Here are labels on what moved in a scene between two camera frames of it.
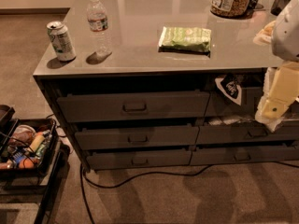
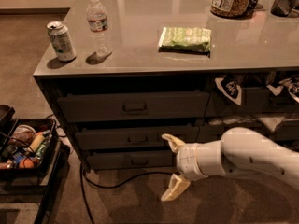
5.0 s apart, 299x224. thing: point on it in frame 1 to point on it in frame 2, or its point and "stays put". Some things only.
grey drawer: x=138 y=160 stays put
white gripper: x=287 y=35 to x=186 y=160
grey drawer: x=129 y=137 stays put
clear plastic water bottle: x=97 y=22 stays put
